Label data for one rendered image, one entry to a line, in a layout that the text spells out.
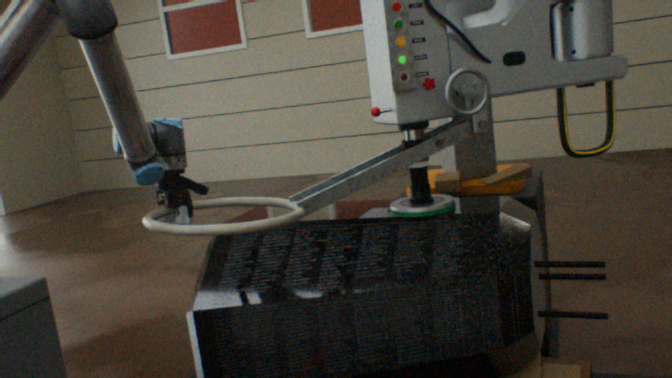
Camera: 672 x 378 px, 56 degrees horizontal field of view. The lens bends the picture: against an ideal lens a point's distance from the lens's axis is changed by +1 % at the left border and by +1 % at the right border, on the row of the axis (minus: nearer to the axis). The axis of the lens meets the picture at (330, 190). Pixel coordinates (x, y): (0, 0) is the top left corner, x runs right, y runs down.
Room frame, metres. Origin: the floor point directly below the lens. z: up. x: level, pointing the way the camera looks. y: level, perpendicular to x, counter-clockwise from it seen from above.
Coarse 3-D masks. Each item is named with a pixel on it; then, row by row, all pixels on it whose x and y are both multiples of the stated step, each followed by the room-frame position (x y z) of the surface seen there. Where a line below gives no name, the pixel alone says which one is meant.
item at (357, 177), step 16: (448, 128) 2.12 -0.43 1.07; (464, 128) 2.02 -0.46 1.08; (480, 128) 1.99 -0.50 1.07; (400, 144) 2.08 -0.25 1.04; (432, 144) 1.99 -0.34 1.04; (448, 144) 2.00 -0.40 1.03; (368, 160) 2.05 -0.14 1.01; (384, 160) 1.95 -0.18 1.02; (400, 160) 1.96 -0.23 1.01; (416, 160) 1.97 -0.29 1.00; (336, 176) 2.02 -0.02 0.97; (352, 176) 1.92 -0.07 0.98; (368, 176) 1.93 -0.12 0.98; (384, 176) 1.94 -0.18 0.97; (304, 192) 1.99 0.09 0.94; (320, 192) 1.89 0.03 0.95; (336, 192) 1.90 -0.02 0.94; (352, 192) 1.91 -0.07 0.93; (320, 208) 1.89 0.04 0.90
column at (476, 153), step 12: (444, 120) 2.76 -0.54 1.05; (492, 120) 2.70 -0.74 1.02; (492, 132) 2.70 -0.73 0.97; (456, 144) 2.68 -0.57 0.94; (468, 144) 2.68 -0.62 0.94; (480, 144) 2.69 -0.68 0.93; (492, 144) 2.70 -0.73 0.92; (444, 156) 2.80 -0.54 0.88; (456, 156) 2.68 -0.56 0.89; (468, 156) 2.68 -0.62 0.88; (480, 156) 2.69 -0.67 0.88; (492, 156) 2.70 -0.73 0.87; (444, 168) 2.82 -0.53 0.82; (456, 168) 2.68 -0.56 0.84; (468, 168) 2.68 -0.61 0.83; (480, 168) 2.69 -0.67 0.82; (492, 168) 2.70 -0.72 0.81
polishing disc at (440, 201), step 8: (400, 200) 2.09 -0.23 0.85; (408, 200) 2.07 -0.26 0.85; (440, 200) 2.01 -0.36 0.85; (448, 200) 1.99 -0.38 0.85; (392, 208) 2.01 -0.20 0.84; (400, 208) 1.97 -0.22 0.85; (408, 208) 1.95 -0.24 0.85; (416, 208) 1.94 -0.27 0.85; (424, 208) 1.93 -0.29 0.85; (432, 208) 1.93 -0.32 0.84
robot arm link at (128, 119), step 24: (72, 0) 1.47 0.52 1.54; (96, 0) 1.49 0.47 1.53; (72, 24) 1.48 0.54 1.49; (96, 24) 1.49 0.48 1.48; (96, 48) 1.54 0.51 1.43; (120, 48) 1.60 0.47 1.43; (96, 72) 1.59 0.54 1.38; (120, 72) 1.61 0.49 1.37; (120, 96) 1.64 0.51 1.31; (120, 120) 1.69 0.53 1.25; (144, 120) 1.74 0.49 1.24; (144, 144) 1.76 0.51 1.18; (144, 168) 1.79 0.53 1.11
